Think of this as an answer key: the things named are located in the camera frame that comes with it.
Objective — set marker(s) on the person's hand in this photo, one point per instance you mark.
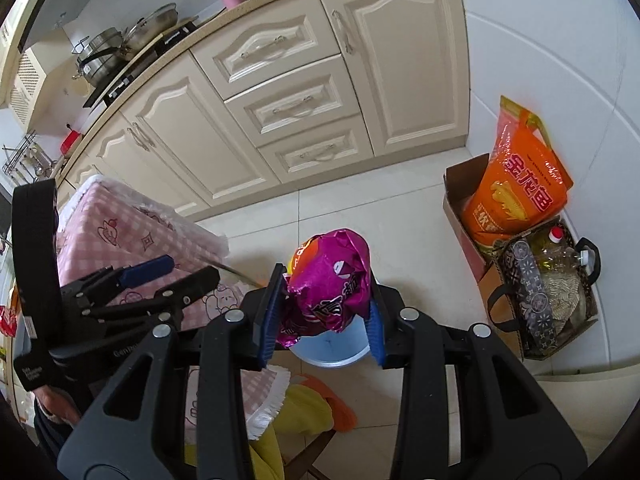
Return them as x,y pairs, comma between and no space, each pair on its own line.
57,406

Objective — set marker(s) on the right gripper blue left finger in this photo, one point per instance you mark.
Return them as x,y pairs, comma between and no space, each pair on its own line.
269,313

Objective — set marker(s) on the cream upper cabinet left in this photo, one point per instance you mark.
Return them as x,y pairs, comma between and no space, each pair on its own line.
29,79

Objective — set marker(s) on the red container on counter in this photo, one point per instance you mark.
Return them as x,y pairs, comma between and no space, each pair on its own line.
72,136

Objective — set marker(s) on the cream base cabinets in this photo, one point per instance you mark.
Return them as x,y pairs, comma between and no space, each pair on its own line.
277,95

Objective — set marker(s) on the black gas stove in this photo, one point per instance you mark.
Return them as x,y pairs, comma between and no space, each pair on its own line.
114,87

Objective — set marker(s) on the yellow cloth under table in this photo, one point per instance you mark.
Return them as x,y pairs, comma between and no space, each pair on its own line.
310,407

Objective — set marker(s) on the black patterned tote bag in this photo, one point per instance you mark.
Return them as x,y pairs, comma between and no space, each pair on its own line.
548,322

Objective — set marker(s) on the steel frying pan with lid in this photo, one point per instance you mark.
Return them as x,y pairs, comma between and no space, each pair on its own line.
146,29

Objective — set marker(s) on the orange rice bag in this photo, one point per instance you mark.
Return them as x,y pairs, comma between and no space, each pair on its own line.
545,182

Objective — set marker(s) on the brown cardboard box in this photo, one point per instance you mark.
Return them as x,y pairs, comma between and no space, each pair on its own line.
486,207

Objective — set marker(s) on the steel stock pot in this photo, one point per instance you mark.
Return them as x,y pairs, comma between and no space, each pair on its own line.
101,56

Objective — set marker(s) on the plastic oil jug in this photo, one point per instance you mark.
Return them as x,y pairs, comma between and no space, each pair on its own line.
559,263

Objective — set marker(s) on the purple snack bag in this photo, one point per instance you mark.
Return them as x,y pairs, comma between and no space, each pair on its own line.
328,284

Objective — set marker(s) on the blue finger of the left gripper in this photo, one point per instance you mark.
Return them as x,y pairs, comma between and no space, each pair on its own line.
171,299
145,272

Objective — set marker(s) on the light blue trash bin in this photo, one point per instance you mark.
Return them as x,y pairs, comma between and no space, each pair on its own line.
334,350

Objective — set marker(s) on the hanging utensil rack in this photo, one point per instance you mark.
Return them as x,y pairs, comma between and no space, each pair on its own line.
27,162

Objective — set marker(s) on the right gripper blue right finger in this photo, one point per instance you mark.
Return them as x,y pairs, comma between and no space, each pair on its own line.
376,332

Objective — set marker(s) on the pink checkered tablecloth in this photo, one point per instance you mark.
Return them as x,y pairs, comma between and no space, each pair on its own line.
107,223

